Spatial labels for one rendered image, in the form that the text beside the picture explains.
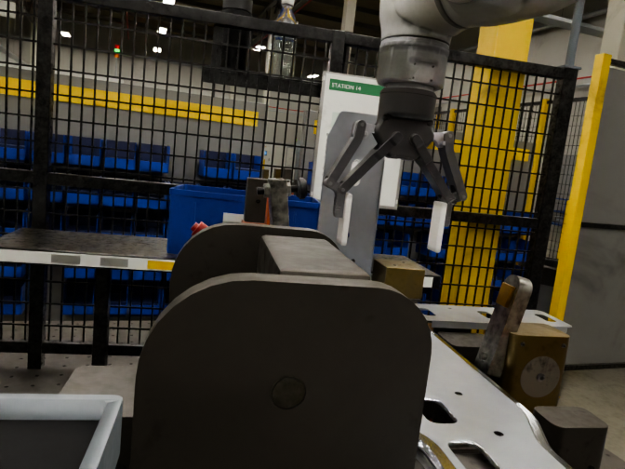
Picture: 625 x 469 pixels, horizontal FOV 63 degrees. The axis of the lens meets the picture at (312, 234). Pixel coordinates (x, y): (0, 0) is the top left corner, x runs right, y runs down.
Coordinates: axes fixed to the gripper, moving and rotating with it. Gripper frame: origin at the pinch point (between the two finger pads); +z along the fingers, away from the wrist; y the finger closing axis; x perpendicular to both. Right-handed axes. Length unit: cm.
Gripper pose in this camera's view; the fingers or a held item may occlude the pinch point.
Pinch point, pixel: (389, 239)
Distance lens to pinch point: 71.4
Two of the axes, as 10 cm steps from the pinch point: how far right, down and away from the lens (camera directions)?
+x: -1.8, -1.6, 9.7
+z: -1.1, 9.8, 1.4
